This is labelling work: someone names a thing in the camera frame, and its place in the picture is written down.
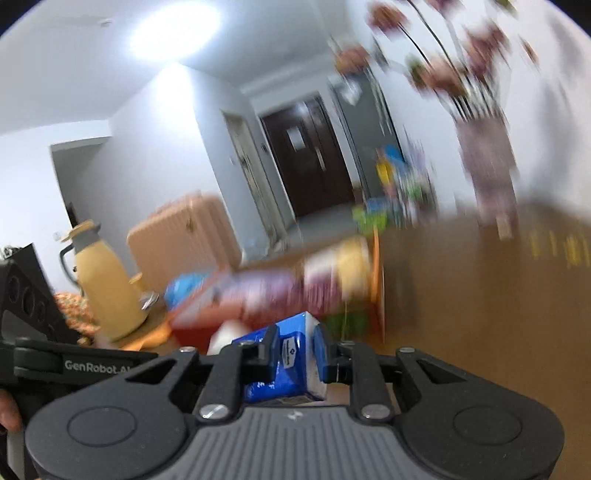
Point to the maroon cloth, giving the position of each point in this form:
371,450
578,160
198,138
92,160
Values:
321,295

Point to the pink flower vase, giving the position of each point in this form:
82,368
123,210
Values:
489,170

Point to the orange table mat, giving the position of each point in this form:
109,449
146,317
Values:
147,337

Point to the orange patterned cloth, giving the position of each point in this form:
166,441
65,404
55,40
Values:
76,318

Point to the orange suitcase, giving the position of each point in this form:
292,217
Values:
184,240

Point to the orange and white cardboard box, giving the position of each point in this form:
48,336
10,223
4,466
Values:
203,318

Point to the artificial flower bouquet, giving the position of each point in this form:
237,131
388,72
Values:
438,55

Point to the blue tissue pack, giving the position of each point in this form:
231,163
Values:
298,355

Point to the yellow thermos jug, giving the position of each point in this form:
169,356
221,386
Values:
108,290

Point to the dark brown door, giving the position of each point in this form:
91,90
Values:
307,157

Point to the green soft item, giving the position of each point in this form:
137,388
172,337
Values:
346,323

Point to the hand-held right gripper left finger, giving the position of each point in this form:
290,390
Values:
273,355

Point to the white door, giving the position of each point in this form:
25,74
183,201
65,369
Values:
254,175

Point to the yellow soft cloth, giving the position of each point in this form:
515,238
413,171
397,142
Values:
353,267

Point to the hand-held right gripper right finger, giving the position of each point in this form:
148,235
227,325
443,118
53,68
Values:
318,355

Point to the blue plastic packet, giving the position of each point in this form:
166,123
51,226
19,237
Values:
187,290

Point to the person's left hand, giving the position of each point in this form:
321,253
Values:
10,410

